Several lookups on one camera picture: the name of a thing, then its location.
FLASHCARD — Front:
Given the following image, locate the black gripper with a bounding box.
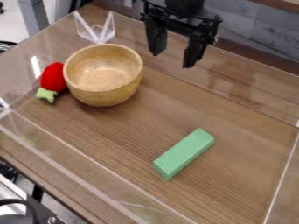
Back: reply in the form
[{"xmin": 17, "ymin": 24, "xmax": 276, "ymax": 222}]
[{"xmin": 141, "ymin": 0, "xmax": 223, "ymax": 68}]

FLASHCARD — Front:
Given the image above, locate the wooden bowl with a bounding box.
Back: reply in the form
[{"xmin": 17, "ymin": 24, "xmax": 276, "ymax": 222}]
[{"xmin": 62, "ymin": 44, "xmax": 143, "ymax": 107}]

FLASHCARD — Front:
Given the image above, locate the red plush strawberry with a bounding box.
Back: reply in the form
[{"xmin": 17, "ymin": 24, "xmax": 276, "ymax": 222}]
[{"xmin": 36, "ymin": 62, "xmax": 66, "ymax": 103}]

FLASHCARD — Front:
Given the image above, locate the green rectangular block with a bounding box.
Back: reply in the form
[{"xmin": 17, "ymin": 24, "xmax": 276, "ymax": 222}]
[{"xmin": 153, "ymin": 128, "xmax": 215, "ymax": 180}]

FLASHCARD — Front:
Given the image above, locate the clear acrylic corner bracket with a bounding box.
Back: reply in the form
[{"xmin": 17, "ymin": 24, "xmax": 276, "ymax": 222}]
[{"xmin": 73, "ymin": 10, "xmax": 116, "ymax": 44}]

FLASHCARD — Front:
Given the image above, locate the clear acrylic tray wall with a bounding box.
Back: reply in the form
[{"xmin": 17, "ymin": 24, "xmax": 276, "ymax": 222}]
[{"xmin": 0, "ymin": 15, "xmax": 299, "ymax": 224}]

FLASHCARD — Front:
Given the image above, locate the black metal bracket with cable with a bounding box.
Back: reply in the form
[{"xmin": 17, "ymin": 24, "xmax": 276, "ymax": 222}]
[{"xmin": 0, "ymin": 199, "xmax": 66, "ymax": 224}]

